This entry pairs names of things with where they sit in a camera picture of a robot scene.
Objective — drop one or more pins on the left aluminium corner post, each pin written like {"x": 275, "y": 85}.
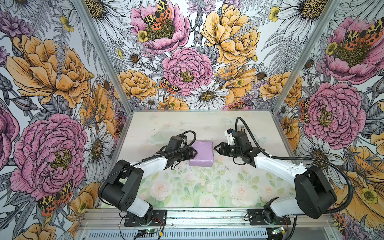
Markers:
{"x": 96, "y": 39}

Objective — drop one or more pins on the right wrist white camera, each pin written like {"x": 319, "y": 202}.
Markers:
{"x": 229, "y": 136}

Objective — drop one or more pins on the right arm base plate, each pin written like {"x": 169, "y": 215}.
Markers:
{"x": 264, "y": 217}

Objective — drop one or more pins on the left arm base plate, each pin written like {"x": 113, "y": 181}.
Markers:
{"x": 155, "y": 218}

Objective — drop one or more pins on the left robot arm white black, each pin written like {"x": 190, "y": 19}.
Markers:
{"x": 120, "y": 188}

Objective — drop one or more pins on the aluminium corner post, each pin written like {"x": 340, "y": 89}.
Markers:
{"x": 313, "y": 38}
{"x": 96, "y": 39}

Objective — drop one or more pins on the aluminium front rail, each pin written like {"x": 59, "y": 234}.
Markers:
{"x": 190, "y": 218}

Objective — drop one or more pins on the pink wrapping paper sheet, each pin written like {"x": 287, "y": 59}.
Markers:
{"x": 205, "y": 155}

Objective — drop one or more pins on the right aluminium corner post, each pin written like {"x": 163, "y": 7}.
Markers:
{"x": 313, "y": 38}

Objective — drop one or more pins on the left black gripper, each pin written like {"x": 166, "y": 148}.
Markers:
{"x": 189, "y": 153}

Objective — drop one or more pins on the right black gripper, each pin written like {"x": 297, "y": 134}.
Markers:
{"x": 223, "y": 150}

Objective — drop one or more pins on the white vented cable duct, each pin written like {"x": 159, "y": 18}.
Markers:
{"x": 181, "y": 234}

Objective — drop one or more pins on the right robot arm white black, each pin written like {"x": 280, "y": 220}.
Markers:
{"x": 313, "y": 193}

